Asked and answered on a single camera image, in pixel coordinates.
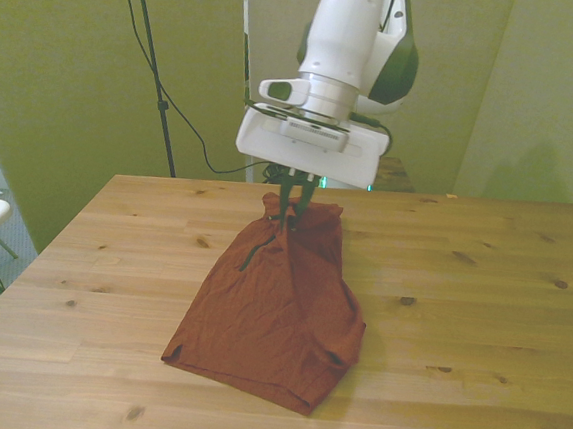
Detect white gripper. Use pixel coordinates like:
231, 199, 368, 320
228, 101, 394, 240

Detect rust orange shorts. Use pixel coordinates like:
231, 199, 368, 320
156, 183, 378, 421

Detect white panel edge strip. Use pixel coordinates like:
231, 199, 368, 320
223, 0, 269, 183

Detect black tripod pole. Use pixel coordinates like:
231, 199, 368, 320
110, 0, 193, 179

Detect dark coiled cable pile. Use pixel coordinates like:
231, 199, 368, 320
260, 160, 325, 189

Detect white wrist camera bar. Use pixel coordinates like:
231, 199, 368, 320
277, 116, 352, 155

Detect wooden robot pedestal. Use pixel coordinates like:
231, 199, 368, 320
368, 155, 418, 195

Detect black tripod cable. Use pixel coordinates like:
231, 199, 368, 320
96, 0, 286, 179

